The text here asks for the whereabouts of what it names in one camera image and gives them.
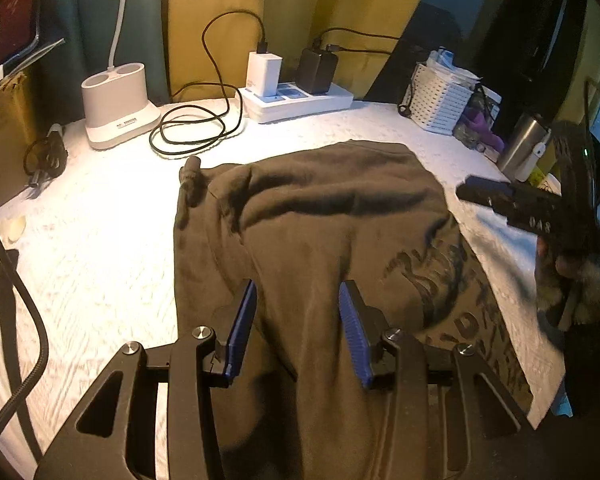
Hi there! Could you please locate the dark brown t-shirt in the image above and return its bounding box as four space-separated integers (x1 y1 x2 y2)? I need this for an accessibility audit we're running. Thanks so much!
173 141 532 479

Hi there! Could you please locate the stainless steel tumbler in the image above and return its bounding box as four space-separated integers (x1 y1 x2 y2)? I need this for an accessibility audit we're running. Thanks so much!
496 113 550 182

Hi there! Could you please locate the purple cloth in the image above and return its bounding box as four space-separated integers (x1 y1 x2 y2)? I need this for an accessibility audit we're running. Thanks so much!
460 107 505 153

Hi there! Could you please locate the white plastic basket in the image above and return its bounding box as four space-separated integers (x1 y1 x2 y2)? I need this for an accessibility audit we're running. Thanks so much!
407 64 474 136

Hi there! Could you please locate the black charger plug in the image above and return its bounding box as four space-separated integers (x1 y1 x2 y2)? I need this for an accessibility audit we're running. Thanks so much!
294 48 338 96

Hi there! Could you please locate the white power strip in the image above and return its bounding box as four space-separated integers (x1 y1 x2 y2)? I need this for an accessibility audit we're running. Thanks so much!
239 82 353 124

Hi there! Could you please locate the white desk lamp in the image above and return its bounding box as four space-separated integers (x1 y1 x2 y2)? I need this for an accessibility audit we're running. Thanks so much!
81 0 161 151

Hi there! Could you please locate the white charger plug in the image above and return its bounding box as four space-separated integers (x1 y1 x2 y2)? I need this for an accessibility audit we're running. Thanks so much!
246 52 283 98

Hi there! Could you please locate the brown cardboard box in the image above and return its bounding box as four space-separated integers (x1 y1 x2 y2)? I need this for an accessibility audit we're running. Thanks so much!
0 70 40 207

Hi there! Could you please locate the yellow curtain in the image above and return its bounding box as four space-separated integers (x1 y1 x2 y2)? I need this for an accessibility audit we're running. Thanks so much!
166 0 420 100

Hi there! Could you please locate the dark teal curtain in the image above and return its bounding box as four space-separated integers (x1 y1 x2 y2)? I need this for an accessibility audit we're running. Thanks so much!
36 0 169 124

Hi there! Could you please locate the small black bundled cable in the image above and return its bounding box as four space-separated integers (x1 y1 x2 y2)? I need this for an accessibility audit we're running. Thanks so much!
23 122 69 189

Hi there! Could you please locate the black charger cable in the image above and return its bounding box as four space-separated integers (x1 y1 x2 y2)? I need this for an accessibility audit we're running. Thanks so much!
313 27 406 59

